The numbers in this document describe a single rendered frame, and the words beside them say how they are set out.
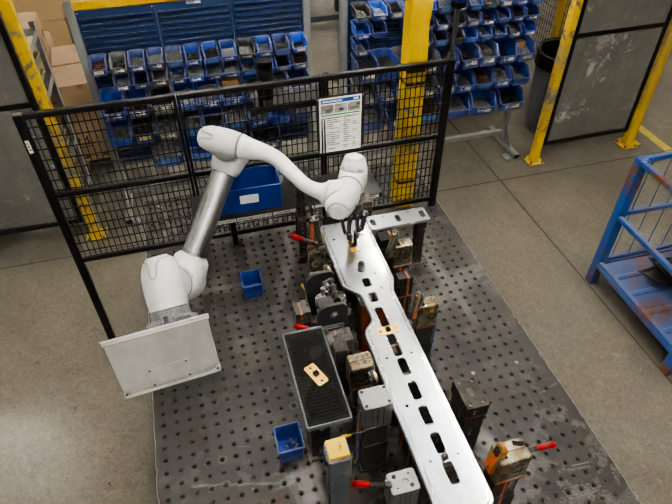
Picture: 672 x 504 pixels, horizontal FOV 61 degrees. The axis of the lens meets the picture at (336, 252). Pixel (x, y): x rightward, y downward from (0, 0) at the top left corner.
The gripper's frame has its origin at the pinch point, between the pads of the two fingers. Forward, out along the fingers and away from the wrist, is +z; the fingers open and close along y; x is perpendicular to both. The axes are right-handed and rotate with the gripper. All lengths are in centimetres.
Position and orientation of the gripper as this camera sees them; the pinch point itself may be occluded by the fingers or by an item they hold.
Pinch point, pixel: (352, 238)
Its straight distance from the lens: 243.1
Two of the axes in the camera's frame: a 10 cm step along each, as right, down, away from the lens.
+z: 0.1, 7.4, 6.7
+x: -2.7, -6.5, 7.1
